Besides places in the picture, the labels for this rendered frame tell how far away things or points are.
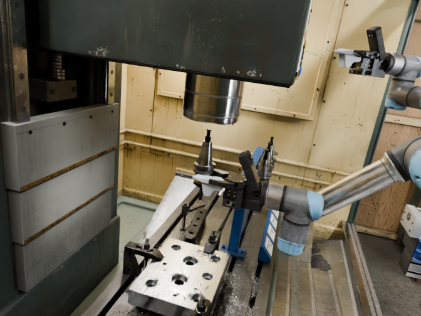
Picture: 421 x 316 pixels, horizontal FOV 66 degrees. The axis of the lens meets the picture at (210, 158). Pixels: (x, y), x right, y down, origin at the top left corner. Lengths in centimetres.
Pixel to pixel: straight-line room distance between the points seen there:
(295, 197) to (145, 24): 57
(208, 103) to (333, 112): 117
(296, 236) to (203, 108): 43
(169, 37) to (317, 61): 119
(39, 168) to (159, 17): 52
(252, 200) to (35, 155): 60
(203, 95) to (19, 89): 45
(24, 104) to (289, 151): 141
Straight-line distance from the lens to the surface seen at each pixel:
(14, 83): 92
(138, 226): 206
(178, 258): 112
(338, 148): 193
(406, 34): 192
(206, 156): 91
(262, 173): 122
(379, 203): 381
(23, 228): 104
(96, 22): 88
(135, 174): 226
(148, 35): 81
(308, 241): 186
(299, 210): 90
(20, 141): 94
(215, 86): 81
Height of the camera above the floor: 164
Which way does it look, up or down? 18 degrees down
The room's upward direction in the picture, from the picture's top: 7 degrees clockwise
